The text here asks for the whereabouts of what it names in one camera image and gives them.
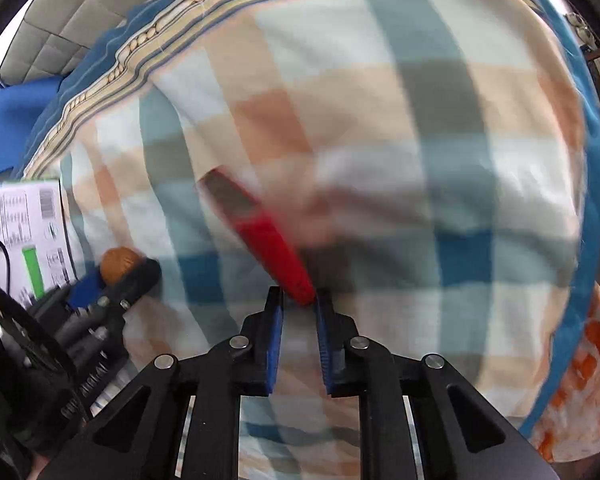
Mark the right grey quilted cushion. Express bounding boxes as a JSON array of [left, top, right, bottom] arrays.
[[0, 0, 147, 86]]

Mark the brown walnut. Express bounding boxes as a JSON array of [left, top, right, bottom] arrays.
[[99, 247, 143, 285]]

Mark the open cardboard box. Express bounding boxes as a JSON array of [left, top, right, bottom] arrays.
[[0, 180, 76, 308]]

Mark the red rectangular packet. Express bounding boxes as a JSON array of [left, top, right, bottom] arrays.
[[200, 167, 316, 306]]

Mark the plaid checkered tablecloth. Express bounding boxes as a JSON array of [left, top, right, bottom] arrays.
[[17, 0, 600, 440]]

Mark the orange and white cushion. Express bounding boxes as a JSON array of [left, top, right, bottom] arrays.
[[530, 286, 600, 463]]

